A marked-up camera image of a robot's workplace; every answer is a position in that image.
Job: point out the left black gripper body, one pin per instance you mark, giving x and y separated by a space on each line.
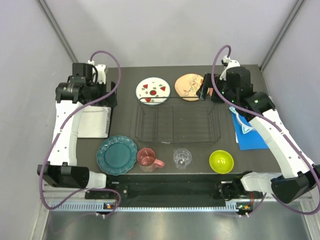
97 91

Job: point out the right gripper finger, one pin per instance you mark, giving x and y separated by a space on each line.
206 84
213 95

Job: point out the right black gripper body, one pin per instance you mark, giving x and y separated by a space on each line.
229 94

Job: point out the peach bird pattern plate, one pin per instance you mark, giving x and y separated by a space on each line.
187 86

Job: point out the white watermelon pattern plate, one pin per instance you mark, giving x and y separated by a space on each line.
152 91

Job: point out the teal scalloped plate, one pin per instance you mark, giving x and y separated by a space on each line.
117 155

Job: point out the lime green bowl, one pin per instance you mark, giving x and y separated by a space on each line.
221 162

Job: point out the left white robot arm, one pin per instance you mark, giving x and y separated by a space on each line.
76 120

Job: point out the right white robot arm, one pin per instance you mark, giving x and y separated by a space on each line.
298 173

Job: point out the black clipboard with paper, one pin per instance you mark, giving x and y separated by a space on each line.
95 123

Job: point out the teal cat ear headphones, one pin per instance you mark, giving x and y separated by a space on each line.
245 126

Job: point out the blue folder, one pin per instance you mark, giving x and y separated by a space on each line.
249 141

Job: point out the pink glass mug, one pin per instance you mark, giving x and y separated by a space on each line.
147 160

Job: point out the clear drinking glass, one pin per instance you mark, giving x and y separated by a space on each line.
182 158

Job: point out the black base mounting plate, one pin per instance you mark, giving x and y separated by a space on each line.
216 186

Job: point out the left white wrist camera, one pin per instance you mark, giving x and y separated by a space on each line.
99 72

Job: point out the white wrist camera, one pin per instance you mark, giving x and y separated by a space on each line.
228 63
99 72

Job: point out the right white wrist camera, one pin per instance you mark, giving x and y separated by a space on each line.
228 63

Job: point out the black wire dish rack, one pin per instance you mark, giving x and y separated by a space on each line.
174 120

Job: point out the grey slotted cable duct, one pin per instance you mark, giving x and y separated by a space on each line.
100 206

